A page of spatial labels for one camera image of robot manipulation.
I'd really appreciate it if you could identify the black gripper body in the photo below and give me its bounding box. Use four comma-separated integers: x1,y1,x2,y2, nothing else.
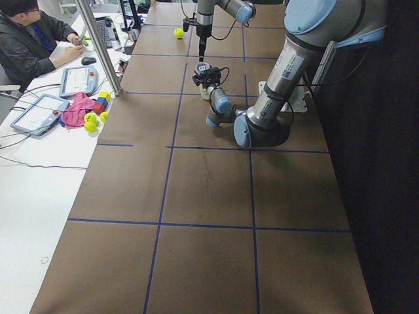
196,24,212,41
206,69,220,86

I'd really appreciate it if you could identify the white blue tennis ball can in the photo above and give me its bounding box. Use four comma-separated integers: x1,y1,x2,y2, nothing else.
194,62,211,100

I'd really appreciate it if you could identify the yellow Roland Garros tennis ball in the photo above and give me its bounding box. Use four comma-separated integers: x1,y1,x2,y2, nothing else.
173,28,184,40

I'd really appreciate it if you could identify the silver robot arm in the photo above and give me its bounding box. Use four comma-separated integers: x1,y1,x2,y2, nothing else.
183,1,388,148
193,0,256,62

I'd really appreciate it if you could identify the spare yellow tennis ball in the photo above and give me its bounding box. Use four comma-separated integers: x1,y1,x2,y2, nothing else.
84,112,97,124
100,111,109,123
84,121,98,133

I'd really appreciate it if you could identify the black keyboard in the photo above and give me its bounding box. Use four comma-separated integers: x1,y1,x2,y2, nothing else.
95,19,115,42

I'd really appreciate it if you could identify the yellow toy block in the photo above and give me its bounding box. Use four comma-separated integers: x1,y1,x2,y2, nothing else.
98,92,111,103

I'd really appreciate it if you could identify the blue toy block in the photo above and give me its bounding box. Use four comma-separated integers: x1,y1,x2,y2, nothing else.
96,97,108,108

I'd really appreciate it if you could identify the red toy block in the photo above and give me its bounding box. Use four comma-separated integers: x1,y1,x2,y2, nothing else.
92,102,105,114

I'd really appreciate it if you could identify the black computer mouse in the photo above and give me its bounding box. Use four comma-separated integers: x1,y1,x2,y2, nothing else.
81,57,96,65

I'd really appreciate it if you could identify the green plastic tool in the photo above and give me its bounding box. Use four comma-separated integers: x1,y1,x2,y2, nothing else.
79,26,91,47

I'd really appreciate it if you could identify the upper teach pendant tablet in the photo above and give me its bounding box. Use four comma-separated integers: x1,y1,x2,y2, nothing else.
59,65,98,99

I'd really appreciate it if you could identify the teach pendant tablet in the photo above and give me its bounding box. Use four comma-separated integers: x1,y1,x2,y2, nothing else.
10,94,70,136
59,65,98,99

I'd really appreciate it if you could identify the pink cloth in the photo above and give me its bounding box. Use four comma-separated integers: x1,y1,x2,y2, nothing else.
60,92,98,129

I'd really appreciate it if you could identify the lower teach pendant tablet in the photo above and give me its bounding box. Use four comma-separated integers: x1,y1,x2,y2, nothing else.
10,94,70,136

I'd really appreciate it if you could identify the seated person in black jacket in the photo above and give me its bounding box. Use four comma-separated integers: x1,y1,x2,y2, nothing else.
1,1,84,93

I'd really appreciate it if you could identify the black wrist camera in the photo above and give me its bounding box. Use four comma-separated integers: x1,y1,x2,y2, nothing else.
211,67,224,84
183,17,197,32

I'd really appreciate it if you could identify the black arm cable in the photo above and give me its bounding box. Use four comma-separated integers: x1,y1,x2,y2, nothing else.
209,66,238,115
181,0,251,42

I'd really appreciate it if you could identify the aluminium frame post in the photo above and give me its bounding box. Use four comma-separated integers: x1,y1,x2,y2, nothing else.
75,0,122,96

